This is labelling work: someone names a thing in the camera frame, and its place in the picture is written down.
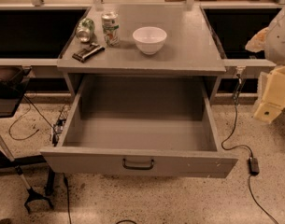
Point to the black power adapter with cable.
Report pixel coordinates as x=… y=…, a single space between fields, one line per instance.
x=253 y=163

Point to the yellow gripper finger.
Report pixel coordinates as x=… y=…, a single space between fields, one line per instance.
x=271 y=95
x=256 y=44

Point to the open grey top drawer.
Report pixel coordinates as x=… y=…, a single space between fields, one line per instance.
x=106 y=125

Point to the white ceramic bowl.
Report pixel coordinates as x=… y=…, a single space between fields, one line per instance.
x=149 y=40

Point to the dark tray on stand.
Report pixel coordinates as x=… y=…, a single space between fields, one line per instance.
x=13 y=86

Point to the green soda can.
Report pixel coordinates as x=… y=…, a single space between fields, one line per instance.
x=85 y=30

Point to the power strip on floor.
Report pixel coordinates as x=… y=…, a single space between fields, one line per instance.
x=58 y=126

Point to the black tripod stand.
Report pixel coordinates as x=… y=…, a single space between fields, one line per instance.
x=32 y=195

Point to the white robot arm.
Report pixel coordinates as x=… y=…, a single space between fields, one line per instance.
x=274 y=46

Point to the black drawer handle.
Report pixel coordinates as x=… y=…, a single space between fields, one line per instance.
x=137 y=166

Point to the white green upright can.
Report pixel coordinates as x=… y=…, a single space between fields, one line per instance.
x=110 y=25

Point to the grey cabinet with top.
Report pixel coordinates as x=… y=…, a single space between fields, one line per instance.
x=189 y=54

